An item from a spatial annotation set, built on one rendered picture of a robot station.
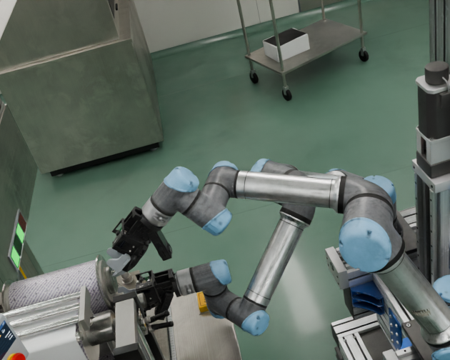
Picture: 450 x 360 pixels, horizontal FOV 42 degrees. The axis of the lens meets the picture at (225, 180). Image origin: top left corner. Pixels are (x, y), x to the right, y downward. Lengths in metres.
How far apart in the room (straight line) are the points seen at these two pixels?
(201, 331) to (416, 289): 0.72
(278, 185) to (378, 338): 1.30
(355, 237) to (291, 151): 2.84
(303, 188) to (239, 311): 0.43
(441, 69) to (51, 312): 1.09
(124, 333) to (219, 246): 2.33
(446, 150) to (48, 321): 1.10
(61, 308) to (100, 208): 2.88
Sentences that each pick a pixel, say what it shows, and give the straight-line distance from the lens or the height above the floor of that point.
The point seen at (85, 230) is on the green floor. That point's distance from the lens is 4.04.
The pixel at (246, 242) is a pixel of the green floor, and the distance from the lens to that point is 3.50.
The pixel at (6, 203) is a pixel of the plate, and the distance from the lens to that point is 2.08.
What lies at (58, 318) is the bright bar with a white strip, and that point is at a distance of 1.34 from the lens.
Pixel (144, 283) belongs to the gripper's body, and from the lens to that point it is 1.74.
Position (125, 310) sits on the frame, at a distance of 1.28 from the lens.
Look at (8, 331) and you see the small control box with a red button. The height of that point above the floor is 1.68.
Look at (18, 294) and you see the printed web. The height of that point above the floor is 1.31.
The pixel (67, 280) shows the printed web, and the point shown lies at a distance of 1.62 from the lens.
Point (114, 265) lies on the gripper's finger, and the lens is 1.58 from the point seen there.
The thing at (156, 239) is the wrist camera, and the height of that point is 1.36.
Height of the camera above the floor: 2.32
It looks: 35 degrees down
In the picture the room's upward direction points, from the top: 15 degrees counter-clockwise
